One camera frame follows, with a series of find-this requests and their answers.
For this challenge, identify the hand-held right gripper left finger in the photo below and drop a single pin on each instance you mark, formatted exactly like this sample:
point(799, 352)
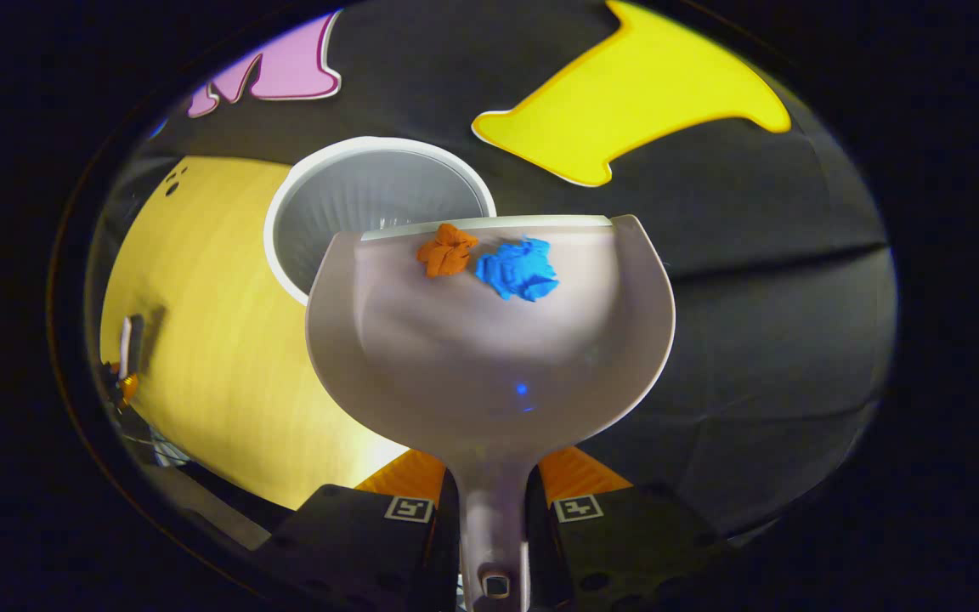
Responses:
point(353, 544)

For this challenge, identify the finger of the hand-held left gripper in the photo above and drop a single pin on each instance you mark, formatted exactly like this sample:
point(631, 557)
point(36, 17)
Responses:
point(128, 389)

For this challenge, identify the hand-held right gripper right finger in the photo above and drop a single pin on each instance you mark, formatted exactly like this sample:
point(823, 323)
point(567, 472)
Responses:
point(625, 544)

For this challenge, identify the small lilac broom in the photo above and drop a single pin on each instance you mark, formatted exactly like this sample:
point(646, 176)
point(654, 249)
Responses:
point(125, 348)

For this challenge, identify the lilac plastic dustpan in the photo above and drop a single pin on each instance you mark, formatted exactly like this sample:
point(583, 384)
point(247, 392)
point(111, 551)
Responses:
point(489, 357)

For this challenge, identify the blue paper trash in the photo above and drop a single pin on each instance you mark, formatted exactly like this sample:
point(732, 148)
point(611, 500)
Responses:
point(519, 270)

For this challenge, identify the ribbed white garbage bin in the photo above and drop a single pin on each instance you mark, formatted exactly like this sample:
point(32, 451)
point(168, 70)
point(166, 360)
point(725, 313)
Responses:
point(353, 195)

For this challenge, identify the orange paper trash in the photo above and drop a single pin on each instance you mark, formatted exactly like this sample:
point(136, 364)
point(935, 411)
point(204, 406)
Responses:
point(447, 251)

